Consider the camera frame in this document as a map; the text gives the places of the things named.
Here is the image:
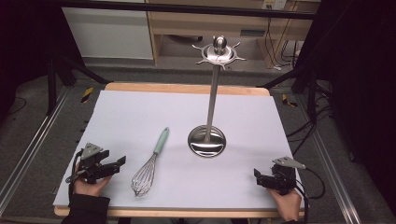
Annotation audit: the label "person's left hand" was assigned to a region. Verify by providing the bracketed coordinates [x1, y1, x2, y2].
[72, 161, 113, 198]

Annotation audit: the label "metal floor rail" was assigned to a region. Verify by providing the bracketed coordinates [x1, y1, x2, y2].
[294, 92, 362, 224]
[0, 86, 72, 216]

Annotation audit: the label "green-handled wire whisk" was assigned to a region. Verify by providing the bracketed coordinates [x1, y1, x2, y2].
[130, 126, 171, 198]

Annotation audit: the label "white cabinet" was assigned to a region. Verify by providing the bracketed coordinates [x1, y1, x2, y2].
[61, 7, 154, 61]

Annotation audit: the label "black metal frame bar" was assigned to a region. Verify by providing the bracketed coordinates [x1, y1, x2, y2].
[57, 0, 316, 21]

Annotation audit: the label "black cables under desk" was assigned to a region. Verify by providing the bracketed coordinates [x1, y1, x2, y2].
[263, 17, 302, 71]

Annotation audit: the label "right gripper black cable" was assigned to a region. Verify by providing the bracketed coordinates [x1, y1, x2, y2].
[294, 167, 327, 224]

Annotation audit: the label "black metal stand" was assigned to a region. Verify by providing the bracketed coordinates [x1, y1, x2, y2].
[46, 54, 110, 117]
[256, 65, 332, 123]

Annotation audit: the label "person's right hand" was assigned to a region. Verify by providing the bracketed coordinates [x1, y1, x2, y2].
[268, 188, 303, 222]

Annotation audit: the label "yellow-black floor tape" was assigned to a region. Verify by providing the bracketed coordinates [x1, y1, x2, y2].
[80, 86, 94, 104]
[281, 92, 299, 108]

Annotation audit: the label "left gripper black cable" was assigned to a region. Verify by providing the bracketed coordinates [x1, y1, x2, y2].
[65, 149, 84, 202]

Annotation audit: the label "steel utensil hanging stand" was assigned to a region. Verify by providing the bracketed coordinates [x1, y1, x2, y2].
[187, 35, 248, 159]

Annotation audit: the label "black floor cables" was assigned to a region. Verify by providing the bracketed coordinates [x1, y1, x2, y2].
[285, 90, 334, 157]

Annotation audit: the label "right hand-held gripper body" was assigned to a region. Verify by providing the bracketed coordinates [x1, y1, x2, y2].
[264, 156, 307, 196]

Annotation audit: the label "black curtain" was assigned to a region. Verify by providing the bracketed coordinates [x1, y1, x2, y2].
[0, 0, 86, 124]
[293, 0, 396, 216]

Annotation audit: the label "white power strip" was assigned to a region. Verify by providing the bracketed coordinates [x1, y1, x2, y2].
[262, 0, 288, 10]

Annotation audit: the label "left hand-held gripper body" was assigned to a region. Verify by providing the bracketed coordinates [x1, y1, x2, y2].
[75, 142, 121, 185]

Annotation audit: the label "white table mat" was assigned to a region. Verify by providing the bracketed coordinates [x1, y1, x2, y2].
[52, 90, 305, 210]

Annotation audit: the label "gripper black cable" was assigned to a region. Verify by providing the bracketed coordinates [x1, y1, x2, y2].
[294, 167, 327, 224]
[65, 149, 84, 202]

